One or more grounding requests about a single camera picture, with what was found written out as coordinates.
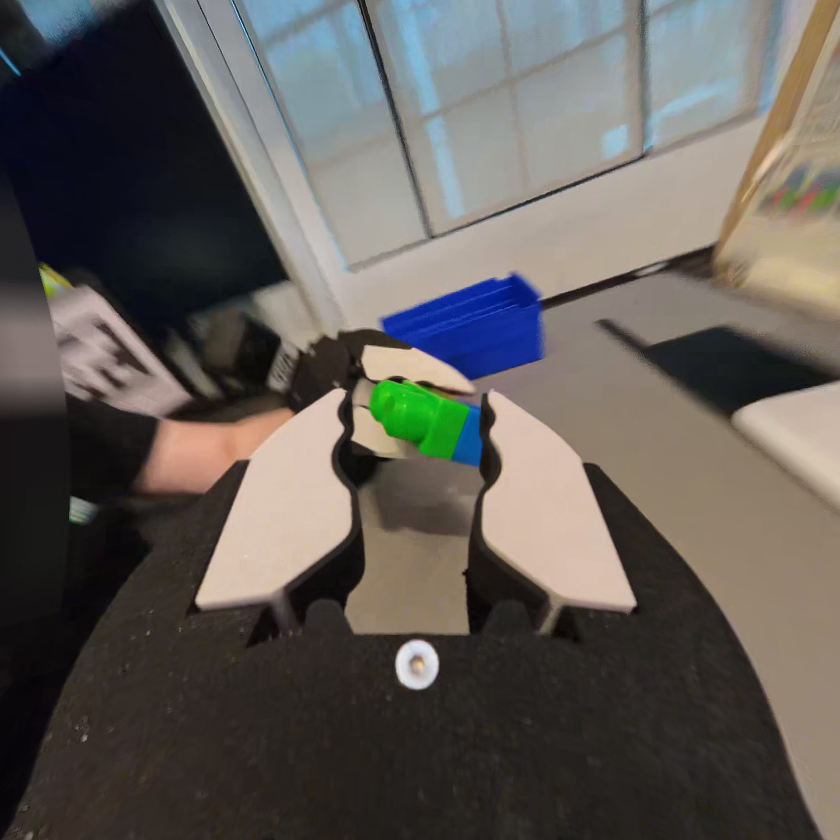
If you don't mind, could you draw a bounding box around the black white marker sign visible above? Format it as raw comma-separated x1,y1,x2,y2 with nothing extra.
49,285,193,417

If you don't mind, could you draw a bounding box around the dark flat plate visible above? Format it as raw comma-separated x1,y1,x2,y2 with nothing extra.
646,327,834,414

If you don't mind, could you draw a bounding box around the large black screen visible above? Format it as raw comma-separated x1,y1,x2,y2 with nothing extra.
0,0,290,329

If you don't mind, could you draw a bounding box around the blue plastic bin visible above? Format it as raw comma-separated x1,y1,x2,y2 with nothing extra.
382,274,546,380

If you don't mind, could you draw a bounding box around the white stand base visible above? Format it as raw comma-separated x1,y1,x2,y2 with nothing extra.
731,381,840,509

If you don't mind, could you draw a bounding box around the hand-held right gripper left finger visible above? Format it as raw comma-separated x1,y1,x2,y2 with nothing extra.
195,387,364,634

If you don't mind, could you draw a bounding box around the grey desk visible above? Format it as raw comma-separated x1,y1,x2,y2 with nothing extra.
341,272,840,821

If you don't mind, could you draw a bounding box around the frosted glass window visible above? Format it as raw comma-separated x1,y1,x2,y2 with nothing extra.
233,0,788,270

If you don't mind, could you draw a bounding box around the instruction poster on board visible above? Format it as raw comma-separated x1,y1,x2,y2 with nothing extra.
714,0,840,309

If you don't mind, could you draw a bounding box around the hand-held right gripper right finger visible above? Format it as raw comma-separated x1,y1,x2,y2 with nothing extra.
467,390,637,636

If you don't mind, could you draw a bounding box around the blue toy block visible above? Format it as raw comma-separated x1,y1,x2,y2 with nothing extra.
451,406,484,468

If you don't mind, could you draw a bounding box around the person's left forearm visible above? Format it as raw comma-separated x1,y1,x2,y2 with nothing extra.
134,410,296,496

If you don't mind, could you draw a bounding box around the green two-stud toy block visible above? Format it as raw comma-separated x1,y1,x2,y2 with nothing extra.
369,378,472,460

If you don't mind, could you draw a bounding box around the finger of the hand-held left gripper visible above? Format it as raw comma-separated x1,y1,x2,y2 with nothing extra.
351,384,409,460
360,344,476,396

